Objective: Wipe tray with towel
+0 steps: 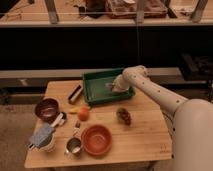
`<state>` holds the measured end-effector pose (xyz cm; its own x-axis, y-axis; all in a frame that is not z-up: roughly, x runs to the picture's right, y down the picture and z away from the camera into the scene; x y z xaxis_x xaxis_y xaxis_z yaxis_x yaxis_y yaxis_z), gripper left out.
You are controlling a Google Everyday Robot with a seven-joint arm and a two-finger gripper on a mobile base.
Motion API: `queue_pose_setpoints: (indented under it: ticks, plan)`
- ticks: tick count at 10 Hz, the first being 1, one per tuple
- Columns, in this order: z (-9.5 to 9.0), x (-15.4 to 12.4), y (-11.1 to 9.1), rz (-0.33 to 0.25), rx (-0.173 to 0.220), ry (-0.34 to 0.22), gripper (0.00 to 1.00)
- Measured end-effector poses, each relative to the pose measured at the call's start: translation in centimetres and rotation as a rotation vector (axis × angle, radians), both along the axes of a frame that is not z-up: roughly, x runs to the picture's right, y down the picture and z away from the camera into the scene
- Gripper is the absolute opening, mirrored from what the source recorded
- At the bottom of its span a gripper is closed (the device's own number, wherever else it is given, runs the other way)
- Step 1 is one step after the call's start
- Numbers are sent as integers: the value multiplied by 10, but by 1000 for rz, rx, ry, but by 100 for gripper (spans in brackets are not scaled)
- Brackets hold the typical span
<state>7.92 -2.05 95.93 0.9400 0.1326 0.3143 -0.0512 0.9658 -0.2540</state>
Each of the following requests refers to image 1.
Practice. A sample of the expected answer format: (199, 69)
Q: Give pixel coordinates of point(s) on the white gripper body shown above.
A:
(121, 83)

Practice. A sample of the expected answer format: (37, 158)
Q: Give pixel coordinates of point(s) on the green plastic tray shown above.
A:
(95, 90)

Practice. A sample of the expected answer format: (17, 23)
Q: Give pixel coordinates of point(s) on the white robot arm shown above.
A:
(192, 138)

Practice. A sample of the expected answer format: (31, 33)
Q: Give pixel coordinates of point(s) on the bunch of grapes toy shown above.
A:
(123, 116)

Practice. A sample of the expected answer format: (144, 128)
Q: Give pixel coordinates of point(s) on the black rectangular brush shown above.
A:
(75, 94)

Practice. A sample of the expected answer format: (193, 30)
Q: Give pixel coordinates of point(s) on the wooden table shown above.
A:
(145, 139)

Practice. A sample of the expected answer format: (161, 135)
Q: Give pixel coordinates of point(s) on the orange fruit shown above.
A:
(83, 114)

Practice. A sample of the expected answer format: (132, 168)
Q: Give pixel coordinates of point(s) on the yellow banana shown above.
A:
(75, 110)

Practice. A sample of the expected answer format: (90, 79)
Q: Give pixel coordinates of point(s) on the orange bowl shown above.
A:
(96, 140)

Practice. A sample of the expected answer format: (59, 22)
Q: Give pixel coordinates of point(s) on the brown box on shelf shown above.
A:
(128, 8)

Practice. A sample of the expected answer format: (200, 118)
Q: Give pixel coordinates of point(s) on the dark brown bowl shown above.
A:
(47, 110)

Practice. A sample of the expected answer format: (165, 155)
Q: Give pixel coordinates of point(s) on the metal cup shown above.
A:
(73, 147)

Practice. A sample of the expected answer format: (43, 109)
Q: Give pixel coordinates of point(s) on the white mug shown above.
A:
(48, 144)

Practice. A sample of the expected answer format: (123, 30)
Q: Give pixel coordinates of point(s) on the blue grey cloth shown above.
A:
(42, 136)

